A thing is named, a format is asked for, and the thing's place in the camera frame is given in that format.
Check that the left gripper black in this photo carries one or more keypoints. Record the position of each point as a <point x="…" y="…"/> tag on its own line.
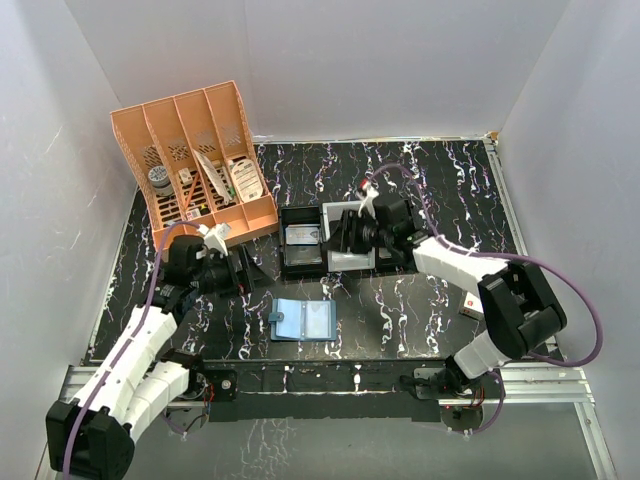
<point x="239" y="270"/>

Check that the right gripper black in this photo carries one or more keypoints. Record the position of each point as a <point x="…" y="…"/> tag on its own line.
<point x="351" y="231"/>

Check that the blue leather card holder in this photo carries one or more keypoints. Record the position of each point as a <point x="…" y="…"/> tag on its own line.
<point x="288" y="317"/>

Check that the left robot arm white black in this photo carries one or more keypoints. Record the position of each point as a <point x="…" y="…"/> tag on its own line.
<point x="94" y="434"/>

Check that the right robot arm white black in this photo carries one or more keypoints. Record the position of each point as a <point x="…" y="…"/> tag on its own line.
<point x="519" y="307"/>

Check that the silver card in tray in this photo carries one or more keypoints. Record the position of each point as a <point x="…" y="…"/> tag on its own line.
<point x="302" y="234"/>

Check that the white plastic bin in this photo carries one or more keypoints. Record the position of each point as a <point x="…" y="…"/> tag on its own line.
<point x="338" y="261"/>

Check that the black tray left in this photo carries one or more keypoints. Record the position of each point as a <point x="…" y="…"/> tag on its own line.
<point x="301" y="251"/>

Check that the black tray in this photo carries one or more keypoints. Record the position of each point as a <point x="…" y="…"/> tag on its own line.
<point x="301" y="251"/>
<point x="396" y="260"/>

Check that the black tray right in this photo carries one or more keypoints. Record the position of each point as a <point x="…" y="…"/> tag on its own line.
<point x="396" y="260"/>

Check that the white labelled blister pack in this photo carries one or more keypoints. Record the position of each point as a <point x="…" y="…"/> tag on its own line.
<point x="247" y="180"/>

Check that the orange pencil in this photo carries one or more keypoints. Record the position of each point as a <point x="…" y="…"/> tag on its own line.
<point x="189" y="190"/>

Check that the white paper packet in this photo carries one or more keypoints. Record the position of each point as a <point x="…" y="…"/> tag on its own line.
<point x="215" y="178"/>

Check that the small white eraser box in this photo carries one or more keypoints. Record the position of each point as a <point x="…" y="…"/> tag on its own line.
<point x="185" y="176"/>

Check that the orange plastic file organizer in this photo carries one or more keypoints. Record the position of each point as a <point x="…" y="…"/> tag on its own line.
<point x="213" y="121"/>

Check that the roll of tape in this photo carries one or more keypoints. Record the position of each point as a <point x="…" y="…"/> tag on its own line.
<point x="160" y="181"/>

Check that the small white red box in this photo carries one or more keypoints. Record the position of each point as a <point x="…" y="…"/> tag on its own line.
<point x="471" y="307"/>

